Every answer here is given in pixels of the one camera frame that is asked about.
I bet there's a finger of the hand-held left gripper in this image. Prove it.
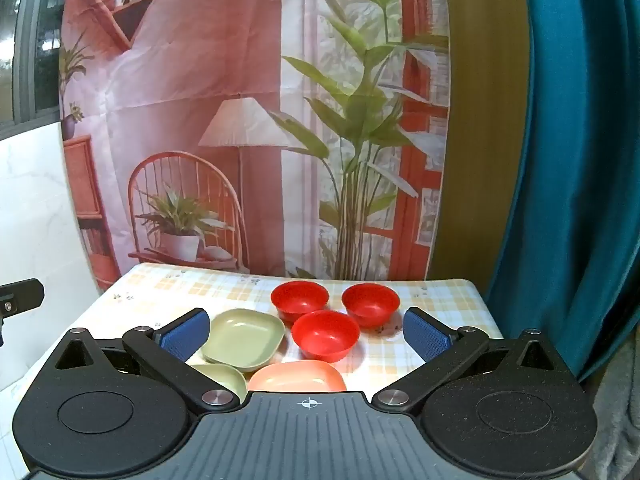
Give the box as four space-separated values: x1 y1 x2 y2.
0 278 45 318

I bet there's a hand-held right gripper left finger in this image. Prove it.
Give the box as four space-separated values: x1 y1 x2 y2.
53 308 241 414

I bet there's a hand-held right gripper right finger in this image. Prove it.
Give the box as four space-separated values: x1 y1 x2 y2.
374 308 571 415

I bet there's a green square plate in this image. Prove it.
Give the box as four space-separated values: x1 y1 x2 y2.
189 362 248 404
201 308 286 373

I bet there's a red plastic bowl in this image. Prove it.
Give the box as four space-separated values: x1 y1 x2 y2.
342 283 401 329
291 310 361 363
271 281 329 325

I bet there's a yellow checked floral tablecloth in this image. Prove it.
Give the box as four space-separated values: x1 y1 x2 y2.
60 262 505 394

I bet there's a white marble board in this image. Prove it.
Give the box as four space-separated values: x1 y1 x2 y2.
0 122 122 480

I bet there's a grey cloth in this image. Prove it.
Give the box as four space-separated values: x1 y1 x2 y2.
575 345 640 480

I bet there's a teal curtain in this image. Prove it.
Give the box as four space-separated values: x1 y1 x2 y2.
484 0 640 382

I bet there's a window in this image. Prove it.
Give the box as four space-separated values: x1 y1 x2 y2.
0 0 74 139

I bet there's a printed room scene backdrop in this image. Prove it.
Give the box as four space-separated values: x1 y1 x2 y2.
59 0 451 294

